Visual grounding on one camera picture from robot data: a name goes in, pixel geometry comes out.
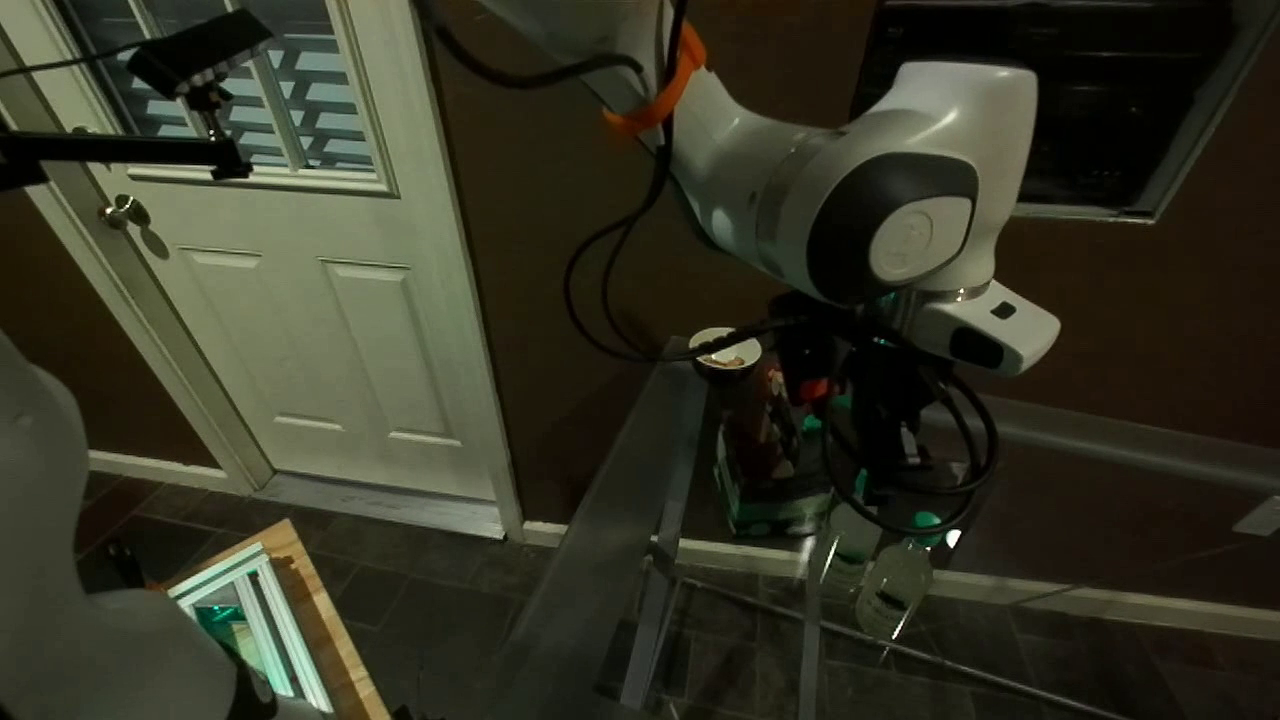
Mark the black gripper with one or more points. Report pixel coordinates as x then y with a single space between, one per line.
884 387

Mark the clear bottle with green cap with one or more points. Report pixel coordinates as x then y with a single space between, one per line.
845 537
898 582

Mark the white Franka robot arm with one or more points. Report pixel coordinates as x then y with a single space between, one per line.
824 174

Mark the red bowl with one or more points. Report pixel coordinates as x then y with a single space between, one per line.
810 388

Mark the white bowl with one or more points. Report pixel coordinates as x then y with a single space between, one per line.
720 354

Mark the white panelled door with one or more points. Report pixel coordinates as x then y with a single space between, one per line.
363 344

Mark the wooden framed glass panel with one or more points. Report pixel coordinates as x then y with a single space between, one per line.
316 621

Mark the silver door knob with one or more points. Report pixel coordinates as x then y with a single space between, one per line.
127 209

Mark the grey chair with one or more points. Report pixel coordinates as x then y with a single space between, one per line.
80 601

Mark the glass table with metal frame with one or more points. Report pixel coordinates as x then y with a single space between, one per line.
651 625

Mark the dark window with pale frame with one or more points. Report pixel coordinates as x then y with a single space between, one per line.
1145 106

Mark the black external camera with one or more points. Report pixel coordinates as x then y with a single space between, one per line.
201 53

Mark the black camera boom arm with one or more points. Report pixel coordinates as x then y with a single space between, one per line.
104 154

